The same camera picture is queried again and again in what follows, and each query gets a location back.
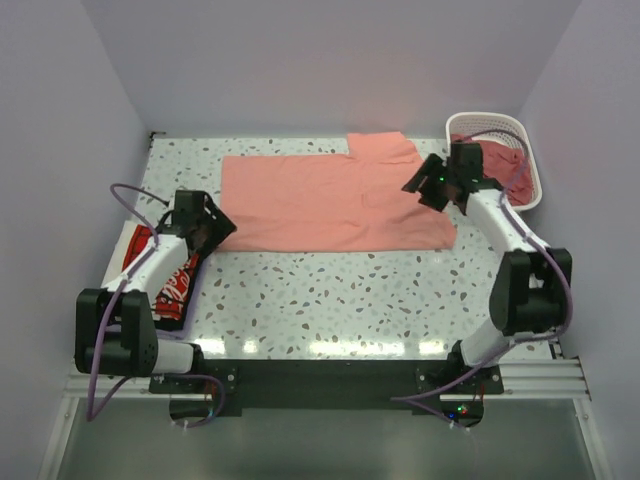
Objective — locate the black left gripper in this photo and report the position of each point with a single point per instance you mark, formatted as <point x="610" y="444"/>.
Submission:
<point x="221" y="225"/>

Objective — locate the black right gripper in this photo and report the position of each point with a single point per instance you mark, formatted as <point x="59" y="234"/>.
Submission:
<point x="433" y="166"/>

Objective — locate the salmon pink t shirt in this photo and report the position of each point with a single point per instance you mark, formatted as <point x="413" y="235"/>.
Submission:
<point x="331" y="203"/>

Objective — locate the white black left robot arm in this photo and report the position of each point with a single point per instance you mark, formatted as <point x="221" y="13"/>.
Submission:
<point x="115" y="332"/>

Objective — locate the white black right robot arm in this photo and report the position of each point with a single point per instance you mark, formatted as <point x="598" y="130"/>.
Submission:
<point x="531" y="297"/>

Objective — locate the dark pink crumpled shirt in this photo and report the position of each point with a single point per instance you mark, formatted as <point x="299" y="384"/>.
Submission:
<point x="509" y="166"/>

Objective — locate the white plastic laundry basket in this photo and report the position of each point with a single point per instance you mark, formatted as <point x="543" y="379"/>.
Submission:
<point x="501" y="128"/>

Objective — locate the red white printed folded shirt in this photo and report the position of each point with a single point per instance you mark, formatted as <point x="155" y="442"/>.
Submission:
<point x="170" y="305"/>

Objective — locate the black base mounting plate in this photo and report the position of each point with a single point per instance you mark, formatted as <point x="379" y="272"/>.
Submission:
<point x="240" y="385"/>

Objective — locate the aluminium extrusion rail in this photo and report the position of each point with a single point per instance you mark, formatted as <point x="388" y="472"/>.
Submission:
<point x="526" y="379"/>

